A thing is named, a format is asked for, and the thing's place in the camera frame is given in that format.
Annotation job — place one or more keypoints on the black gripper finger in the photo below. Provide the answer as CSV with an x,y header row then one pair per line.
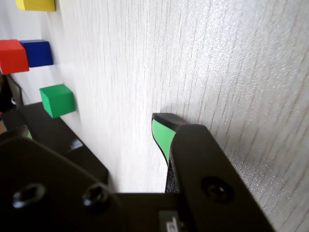
x,y
205,164
48,193

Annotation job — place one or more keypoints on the red wooden cube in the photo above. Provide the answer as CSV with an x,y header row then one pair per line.
x,y
13,58

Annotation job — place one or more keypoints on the green wooden cube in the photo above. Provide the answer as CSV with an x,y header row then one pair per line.
x,y
59,101

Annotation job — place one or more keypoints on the blue wooden cube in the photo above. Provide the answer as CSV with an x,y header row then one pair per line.
x,y
39,54

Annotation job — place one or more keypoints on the yellow wooden cube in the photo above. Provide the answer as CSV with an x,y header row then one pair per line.
x,y
36,4

